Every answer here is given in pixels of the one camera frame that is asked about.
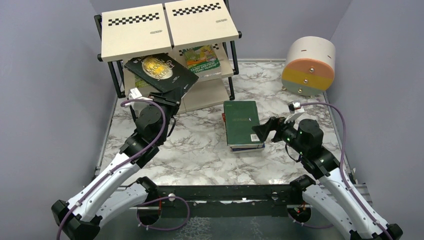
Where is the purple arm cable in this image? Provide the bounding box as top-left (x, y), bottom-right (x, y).
top-left (55, 99), bottom-right (191, 240)
top-left (288, 101), bottom-right (395, 240)

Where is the green 65-storey treehouse book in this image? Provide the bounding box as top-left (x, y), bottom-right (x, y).
top-left (134, 75), bottom-right (150, 88)

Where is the dark bottom book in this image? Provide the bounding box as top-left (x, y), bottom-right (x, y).
top-left (221, 112), bottom-right (267, 155)

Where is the floral cover book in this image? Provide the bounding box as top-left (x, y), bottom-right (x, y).
top-left (196, 70), bottom-right (222, 83)

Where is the green 104-storey treehouse book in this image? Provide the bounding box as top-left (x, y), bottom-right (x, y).
top-left (182, 45), bottom-right (222, 77)

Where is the plain dark green book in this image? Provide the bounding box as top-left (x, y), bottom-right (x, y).
top-left (223, 100), bottom-right (264, 148)

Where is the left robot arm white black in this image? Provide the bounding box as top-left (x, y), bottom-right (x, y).
top-left (51, 87), bottom-right (183, 240)

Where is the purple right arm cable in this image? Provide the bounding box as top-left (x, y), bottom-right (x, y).
top-left (288, 101), bottom-right (395, 240)

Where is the black Moon and Sixpence book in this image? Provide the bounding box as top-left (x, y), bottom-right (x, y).
top-left (124, 53), bottom-right (199, 97)

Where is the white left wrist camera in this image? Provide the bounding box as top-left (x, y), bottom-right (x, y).
top-left (128, 87), bottom-right (152, 109)

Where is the round drawer box orange yellow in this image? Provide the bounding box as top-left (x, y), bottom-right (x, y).
top-left (281, 36), bottom-right (336, 96)

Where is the beige black three-tier shelf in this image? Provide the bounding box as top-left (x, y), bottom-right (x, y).
top-left (94, 0), bottom-right (242, 101)

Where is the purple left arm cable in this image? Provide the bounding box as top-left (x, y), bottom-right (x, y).
top-left (55, 99), bottom-right (191, 240)

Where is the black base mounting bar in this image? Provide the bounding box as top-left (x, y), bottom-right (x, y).
top-left (124, 184), bottom-right (319, 220)

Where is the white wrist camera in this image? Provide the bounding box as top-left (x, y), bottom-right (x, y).
top-left (128, 87), bottom-right (152, 109)
top-left (284, 101), bottom-right (305, 124)

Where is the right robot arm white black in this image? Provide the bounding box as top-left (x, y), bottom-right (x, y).
top-left (252, 117), bottom-right (403, 240)

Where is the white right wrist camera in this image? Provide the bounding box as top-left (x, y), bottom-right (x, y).
top-left (284, 101), bottom-right (305, 124)

